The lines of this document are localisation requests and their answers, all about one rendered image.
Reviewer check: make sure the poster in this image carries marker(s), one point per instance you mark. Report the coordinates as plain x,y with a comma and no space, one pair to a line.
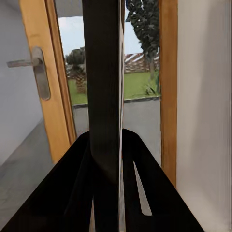
104,28

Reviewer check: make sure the door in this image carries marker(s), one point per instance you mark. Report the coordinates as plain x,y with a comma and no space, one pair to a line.
43,91

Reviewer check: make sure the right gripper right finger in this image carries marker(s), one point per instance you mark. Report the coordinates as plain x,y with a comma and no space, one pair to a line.
169,211

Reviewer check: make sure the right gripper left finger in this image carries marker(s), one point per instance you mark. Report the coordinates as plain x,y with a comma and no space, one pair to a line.
63,200

